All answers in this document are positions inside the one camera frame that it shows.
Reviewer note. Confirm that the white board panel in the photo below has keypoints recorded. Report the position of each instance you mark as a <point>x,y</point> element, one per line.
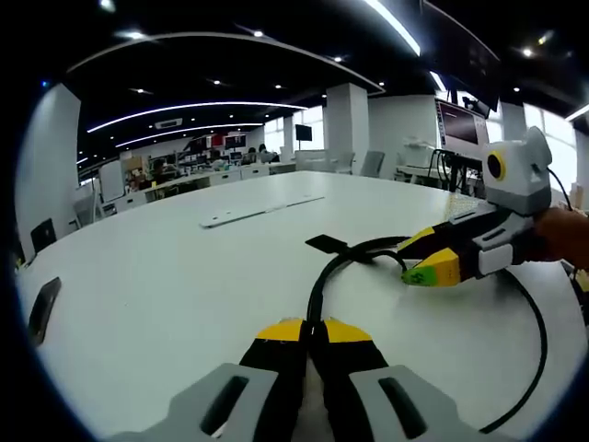
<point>110,182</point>

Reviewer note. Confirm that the ceiling air vent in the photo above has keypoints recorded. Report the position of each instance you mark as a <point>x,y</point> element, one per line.
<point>168,123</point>

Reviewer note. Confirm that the grey office chair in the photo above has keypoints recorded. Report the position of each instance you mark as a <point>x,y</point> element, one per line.
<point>86,209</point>
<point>346,163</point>
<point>373,163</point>

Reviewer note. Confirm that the red black wall display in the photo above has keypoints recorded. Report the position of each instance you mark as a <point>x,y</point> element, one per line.
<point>216,142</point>

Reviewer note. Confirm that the small dark wall screen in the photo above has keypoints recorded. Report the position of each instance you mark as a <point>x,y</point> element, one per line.
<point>303,132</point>

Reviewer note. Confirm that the black smartphone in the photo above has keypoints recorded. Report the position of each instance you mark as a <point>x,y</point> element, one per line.
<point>43,308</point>

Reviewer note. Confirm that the thin ceiling light strip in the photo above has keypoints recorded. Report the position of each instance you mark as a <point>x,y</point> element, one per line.
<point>184,131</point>
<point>193,107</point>

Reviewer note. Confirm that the long ceiling light strip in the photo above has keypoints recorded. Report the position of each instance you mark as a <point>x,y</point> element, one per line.
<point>396,23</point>
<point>579,112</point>

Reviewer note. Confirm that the black office chair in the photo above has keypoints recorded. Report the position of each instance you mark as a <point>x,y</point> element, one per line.
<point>42,236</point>

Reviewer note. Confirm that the white flat strip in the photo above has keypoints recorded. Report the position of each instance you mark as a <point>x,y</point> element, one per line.
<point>221,218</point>

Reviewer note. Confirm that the large dark hanging monitor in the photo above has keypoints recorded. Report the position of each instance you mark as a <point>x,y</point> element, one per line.
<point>469,60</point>

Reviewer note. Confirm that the person's left hand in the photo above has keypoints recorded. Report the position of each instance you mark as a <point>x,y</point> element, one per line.
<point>315,410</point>

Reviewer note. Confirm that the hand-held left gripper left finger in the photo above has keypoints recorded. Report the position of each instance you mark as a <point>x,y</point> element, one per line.
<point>202,410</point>

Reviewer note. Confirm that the pink lit monitor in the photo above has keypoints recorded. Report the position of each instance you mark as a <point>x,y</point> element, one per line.
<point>460,124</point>

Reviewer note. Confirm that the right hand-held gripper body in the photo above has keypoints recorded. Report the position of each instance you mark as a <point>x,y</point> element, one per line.
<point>520,170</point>

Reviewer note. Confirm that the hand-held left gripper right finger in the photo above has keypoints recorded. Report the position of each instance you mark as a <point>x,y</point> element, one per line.
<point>368,405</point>

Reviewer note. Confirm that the person's right hand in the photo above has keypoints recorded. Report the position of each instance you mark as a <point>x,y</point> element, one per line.
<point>561,235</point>

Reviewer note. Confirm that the row of white desks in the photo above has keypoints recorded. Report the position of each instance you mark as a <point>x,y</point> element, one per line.
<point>221,177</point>

